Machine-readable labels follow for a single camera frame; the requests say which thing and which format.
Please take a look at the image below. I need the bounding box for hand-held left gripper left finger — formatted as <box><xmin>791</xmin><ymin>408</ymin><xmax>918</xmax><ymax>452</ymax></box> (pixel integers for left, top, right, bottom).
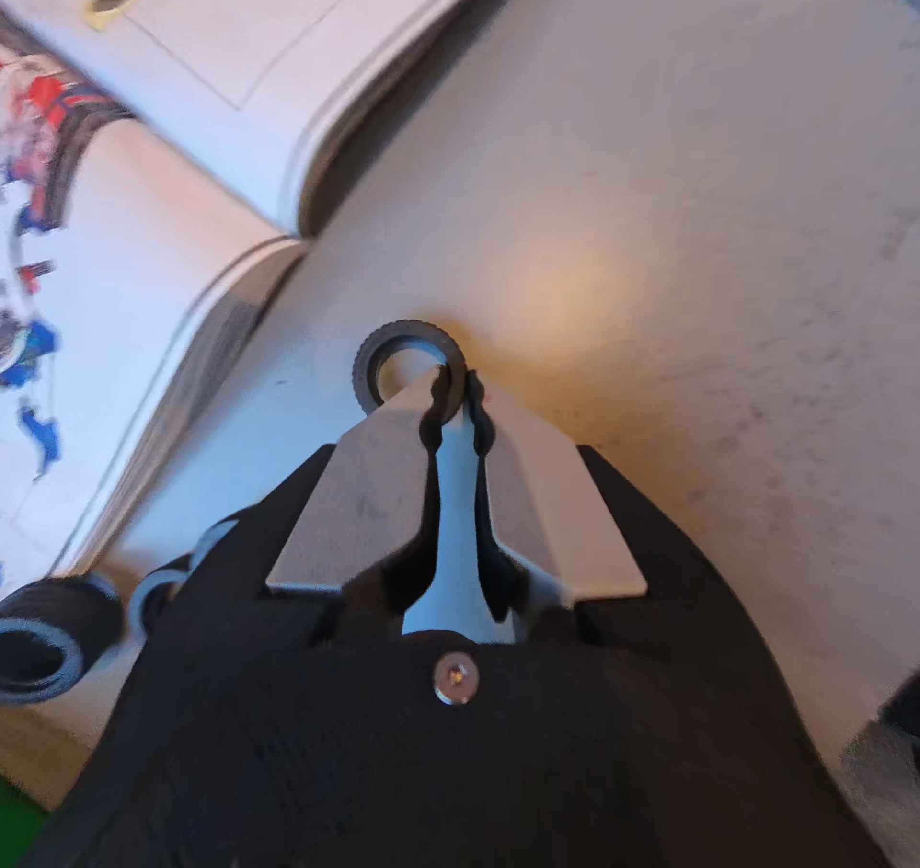
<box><xmin>264</xmin><ymin>365</ymin><xmax>450</xmax><ymax>612</ymax></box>

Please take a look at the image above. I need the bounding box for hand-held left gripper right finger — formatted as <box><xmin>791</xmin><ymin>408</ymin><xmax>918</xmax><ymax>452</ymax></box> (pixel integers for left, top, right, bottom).
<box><xmin>467</xmin><ymin>371</ymin><xmax>648</xmax><ymax>622</ymax></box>

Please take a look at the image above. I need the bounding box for black toy tyre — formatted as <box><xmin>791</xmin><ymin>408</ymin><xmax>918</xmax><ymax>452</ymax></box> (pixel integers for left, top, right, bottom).
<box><xmin>352</xmin><ymin>318</ymin><xmax>470</xmax><ymax>425</ymax></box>
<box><xmin>128</xmin><ymin>519</ymin><xmax>242</xmax><ymax>637</ymax></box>
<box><xmin>0</xmin><ymin>572</ymin><xmax>125</xmax><ymax>705</ymax></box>

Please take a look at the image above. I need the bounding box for grey desk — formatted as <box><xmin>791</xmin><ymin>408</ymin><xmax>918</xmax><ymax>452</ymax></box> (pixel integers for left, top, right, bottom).
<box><xmin>0</xmin><ymin>0</ymin><xmax>920</xmax><ymax>811</ymax></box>

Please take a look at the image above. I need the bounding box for open instruction booklet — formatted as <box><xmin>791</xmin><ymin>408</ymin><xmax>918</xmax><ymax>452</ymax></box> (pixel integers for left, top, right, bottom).
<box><xmin>0</xmin><ymin>0</ymin><xmax>520</xmax><ymax>585</ymax></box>

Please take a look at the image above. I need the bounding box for green plastic bin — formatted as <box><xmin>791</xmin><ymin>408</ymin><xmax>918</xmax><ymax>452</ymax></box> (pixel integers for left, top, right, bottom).
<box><xmin>0</xmin><ymin>775</ymin><xmax>50</xmax><ymax>868</ymax></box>

